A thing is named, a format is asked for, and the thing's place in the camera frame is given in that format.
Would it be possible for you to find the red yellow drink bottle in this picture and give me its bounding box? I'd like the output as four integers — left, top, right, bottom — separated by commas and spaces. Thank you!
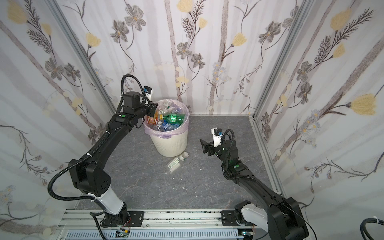
147, 110, 164, 125

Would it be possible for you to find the blue label water bottle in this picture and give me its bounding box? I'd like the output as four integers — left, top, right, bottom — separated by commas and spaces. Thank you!
153, 125, 165, 132

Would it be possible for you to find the white green label bottle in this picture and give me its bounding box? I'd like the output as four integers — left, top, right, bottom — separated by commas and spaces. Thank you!
167, 152, 189, 173

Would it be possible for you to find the clear bottle green cap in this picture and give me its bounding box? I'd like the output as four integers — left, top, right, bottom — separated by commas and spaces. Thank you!
163, 101, 177, 112

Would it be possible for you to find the blue label bottle white cap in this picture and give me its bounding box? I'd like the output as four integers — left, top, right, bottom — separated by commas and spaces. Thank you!
162, 122, 180, 132

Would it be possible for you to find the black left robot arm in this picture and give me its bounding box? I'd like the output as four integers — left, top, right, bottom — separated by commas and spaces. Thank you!
48, 74, 158, 228

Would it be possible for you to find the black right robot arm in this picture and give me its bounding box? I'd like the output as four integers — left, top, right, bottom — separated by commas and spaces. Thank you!
200, 128, 309, 240

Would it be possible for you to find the pink bin liner bag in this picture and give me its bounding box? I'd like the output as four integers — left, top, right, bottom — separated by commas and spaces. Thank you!
144, 99, 190, 139

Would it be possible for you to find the cream plastic waste bin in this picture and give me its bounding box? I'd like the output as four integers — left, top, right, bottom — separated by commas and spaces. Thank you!
150, 131, 188, 157

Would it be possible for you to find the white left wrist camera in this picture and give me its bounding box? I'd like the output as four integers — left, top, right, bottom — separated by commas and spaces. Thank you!
143, 86, 153, 101

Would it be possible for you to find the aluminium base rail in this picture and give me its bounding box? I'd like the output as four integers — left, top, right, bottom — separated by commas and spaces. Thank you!
52, 209, 272, 240

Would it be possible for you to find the white slotted cable duct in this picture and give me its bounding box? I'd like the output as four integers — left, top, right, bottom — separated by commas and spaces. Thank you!
64, 229, 244, 240

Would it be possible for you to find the black cable bottom right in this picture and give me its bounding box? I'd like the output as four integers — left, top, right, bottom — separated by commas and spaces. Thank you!
359, 216, 384, 240

